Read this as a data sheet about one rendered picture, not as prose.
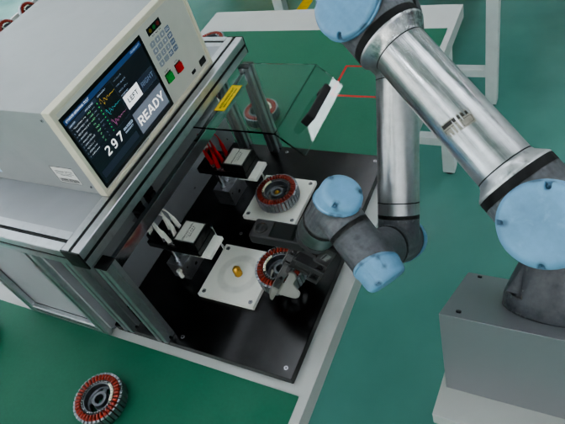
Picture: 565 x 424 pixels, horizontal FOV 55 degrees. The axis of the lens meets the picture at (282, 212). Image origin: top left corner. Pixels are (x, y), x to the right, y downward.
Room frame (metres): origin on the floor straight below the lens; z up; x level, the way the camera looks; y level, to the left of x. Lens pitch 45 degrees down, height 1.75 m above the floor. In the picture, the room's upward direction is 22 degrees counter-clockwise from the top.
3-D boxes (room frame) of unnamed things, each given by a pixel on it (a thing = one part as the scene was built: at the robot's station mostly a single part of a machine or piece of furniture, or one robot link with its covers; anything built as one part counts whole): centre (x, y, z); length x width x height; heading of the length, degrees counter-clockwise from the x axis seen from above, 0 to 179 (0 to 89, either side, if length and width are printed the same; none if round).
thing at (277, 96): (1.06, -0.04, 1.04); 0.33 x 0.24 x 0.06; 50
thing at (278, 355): (0.92, 0.08, 0.76); 0.64 x 0.47 x 0.02; 140
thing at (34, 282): (0.92, 0.59, 0.91); 0.28 x 0.03 x 0.32; 50
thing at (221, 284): (0.82, 0.15, 0.78); 0.15 x 0.15 x 0.01; 50
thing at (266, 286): (0.74, 0.05, 0.84); 0.11 x 0.11 x 0.04
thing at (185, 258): (0.91, 0.26, 0.80); 0.07 x 0.05 x 0.06; 140
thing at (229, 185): (1.10, 0.11, 0.80); 0.07 x 0.05 x 0.06; 140
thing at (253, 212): (1.01, -0.01, 0.78); 0.15 x 0.15 x 0.01; 50
